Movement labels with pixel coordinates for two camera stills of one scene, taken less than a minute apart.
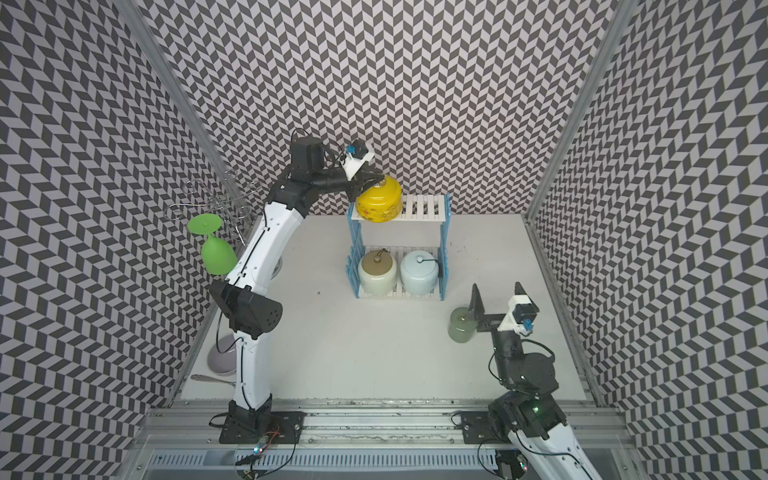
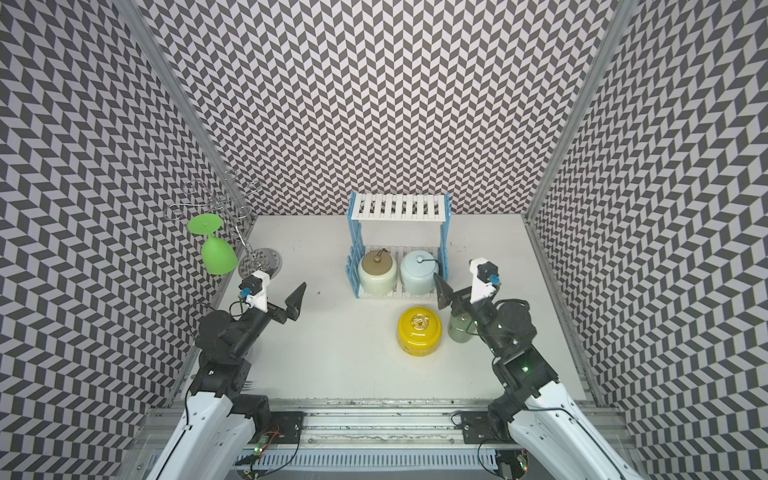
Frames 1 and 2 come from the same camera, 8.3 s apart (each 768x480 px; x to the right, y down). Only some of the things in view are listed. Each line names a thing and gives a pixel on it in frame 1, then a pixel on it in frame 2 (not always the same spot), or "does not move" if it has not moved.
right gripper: [489, 322] → [445, 296]
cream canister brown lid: [378, 271] does not move
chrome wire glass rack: [227, 200] does not move
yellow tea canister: [381, 203] → [419, 332]
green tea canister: [460, 328] does not move
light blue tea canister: [419, 272] does not move
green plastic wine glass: [218, 256] does not move
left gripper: [358, 181] → [292, 307]
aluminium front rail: [364, 425] does not move
